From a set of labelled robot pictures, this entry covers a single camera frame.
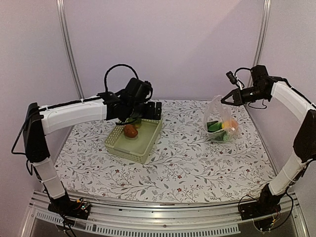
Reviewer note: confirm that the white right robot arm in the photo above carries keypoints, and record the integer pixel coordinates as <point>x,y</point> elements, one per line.
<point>297,118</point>

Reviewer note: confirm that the green bok choy toy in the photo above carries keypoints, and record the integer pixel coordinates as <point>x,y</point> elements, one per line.
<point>217,132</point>

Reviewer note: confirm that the yellow-green fruit toy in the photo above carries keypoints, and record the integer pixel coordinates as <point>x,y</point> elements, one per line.
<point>136,122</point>

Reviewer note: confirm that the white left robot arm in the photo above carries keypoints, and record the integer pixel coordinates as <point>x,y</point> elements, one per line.
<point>45,120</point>

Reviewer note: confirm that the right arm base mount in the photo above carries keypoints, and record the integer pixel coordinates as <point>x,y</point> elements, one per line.
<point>249,208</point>

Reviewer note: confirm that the beige perforated plastic basket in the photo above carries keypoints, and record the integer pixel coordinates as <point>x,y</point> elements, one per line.
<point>137,148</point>

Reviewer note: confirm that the yellow lemon toy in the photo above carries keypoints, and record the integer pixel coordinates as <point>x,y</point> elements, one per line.
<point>226,124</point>

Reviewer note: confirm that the orange fruit toy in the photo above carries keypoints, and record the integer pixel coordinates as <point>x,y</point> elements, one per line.
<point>233,124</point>

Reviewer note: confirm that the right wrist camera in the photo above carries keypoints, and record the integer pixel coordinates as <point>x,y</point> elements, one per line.
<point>235,80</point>

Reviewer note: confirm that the aluminium front rail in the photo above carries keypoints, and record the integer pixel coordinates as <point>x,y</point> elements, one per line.
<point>112,217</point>

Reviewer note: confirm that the clear zip top bag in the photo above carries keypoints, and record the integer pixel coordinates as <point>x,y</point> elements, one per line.
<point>215,110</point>

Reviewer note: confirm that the brown potato toy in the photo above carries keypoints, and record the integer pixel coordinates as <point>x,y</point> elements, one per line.
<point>130,131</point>

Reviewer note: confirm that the floral patterned tablecloth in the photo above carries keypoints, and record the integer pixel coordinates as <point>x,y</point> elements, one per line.
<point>183,166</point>

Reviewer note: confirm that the left aluminium frame post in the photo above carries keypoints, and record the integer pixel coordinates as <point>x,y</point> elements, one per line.
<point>68,47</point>

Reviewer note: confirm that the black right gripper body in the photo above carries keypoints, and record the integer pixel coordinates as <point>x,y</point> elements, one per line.
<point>257,95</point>

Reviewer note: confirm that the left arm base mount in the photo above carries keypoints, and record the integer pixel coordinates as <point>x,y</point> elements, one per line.
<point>64,206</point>

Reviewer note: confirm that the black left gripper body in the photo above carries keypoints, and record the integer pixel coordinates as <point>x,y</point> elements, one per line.
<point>136,111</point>

